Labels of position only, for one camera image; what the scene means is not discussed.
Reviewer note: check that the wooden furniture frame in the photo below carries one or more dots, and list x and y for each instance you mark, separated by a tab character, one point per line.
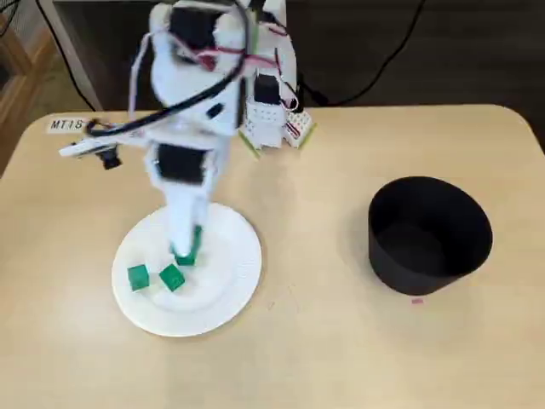
21	85

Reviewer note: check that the green tape strip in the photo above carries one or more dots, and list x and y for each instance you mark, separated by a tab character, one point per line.
254	38

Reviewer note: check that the black cup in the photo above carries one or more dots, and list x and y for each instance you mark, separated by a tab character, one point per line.
426	264

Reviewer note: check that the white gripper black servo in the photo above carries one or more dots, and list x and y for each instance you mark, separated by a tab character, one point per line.
182	167

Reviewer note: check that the white label sticker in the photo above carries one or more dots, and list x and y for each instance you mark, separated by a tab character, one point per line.
68	125

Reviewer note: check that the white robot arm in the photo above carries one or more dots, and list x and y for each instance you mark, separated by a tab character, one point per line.
179	81

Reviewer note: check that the white paper plate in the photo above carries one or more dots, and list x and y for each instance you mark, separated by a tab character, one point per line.
221	298

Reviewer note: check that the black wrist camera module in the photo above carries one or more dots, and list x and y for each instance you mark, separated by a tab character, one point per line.
111	159

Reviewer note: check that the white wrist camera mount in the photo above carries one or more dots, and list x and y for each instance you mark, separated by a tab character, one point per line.
81	147

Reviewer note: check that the small pink sticker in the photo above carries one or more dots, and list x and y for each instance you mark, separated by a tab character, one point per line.
417	301

